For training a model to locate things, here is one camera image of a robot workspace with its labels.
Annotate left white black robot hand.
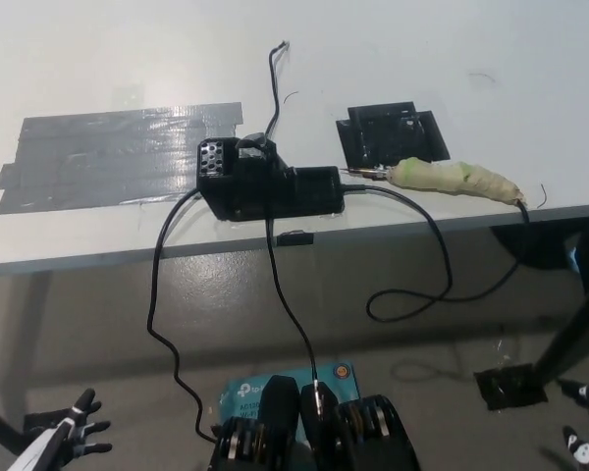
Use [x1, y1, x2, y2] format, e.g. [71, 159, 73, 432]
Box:
[8, 388, 113, 471]

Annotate black power cable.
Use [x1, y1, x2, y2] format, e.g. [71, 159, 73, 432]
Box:
[146, 189, 222, 443]

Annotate black robot torso blocks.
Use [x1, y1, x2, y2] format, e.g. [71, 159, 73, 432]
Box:
[208, 375, 421, 471]

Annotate black soldering station base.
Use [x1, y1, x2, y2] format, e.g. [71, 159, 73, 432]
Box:
[195, 131, 346, 222]

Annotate tape-wrapped soldering iron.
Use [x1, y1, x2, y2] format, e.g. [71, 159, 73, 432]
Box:
[338, 157, 529, 207]

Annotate black tape square patch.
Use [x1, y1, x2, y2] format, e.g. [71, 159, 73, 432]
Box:
[336, 101, 452, 171]

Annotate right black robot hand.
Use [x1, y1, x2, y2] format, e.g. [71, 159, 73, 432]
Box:
[558, 376, 589, 470]

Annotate thin black frayed cable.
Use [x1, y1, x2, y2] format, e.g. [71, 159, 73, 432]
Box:
[265, 39, 291, 136]

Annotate black table underframe bracket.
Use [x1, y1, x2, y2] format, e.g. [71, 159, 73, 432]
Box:
[490, 225, 583, 271]

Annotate grey duct tape patch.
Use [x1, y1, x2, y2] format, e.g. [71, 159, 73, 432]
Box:
[0, 101, 244, 216]

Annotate teal router box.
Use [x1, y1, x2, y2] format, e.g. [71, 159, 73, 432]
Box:
[219, 362, 363, 433]

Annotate grey table leg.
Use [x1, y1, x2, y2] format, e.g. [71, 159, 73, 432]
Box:
[0, 270, 54, 393]

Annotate black cable to robot torso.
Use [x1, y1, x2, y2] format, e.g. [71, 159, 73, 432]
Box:
[264, 218, 321, 393]

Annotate black soldering iron cable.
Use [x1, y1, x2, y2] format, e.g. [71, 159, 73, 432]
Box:
[341, 182, 531, 323]

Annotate small black tape strip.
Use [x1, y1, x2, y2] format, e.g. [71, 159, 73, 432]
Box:
[277, 230, 315, 247]

